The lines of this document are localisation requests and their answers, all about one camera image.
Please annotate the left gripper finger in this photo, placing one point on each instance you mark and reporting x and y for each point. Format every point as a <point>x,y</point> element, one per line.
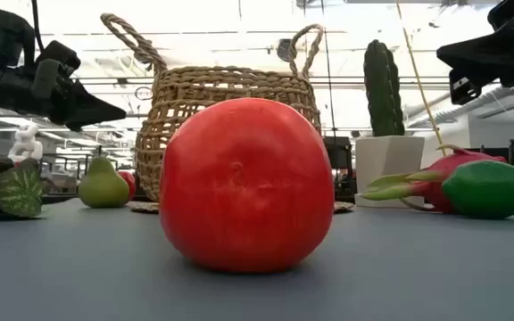
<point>83,111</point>

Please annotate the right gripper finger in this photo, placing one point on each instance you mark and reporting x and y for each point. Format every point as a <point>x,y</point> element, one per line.
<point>475,53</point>
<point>464,91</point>

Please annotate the pink dragon fruit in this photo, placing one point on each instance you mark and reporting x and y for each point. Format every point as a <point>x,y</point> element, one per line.
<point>458,159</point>

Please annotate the green pear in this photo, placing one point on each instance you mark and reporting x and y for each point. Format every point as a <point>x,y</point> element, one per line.
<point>101,187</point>

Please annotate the small red apple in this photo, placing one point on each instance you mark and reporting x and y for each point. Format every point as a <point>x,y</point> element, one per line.
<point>128,183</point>

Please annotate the green lime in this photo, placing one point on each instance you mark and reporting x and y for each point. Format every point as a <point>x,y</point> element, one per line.
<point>489,189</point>

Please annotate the dark grapes with green leaf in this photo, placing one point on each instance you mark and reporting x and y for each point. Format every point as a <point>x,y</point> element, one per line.
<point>18,191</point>

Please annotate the large red apple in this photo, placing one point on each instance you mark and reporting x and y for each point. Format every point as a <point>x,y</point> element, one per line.
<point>248,187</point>

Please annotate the white figurine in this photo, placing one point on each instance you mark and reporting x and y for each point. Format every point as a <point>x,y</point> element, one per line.
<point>25,142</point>

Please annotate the green cactus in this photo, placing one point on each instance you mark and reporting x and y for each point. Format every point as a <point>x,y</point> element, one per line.
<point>382,89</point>

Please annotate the white angular plant pot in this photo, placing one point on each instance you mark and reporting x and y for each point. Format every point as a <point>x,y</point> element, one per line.
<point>386,165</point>

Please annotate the round woven mat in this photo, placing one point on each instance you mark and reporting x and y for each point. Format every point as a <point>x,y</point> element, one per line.
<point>143,207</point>

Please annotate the black machine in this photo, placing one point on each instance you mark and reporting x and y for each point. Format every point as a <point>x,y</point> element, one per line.
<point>342,156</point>

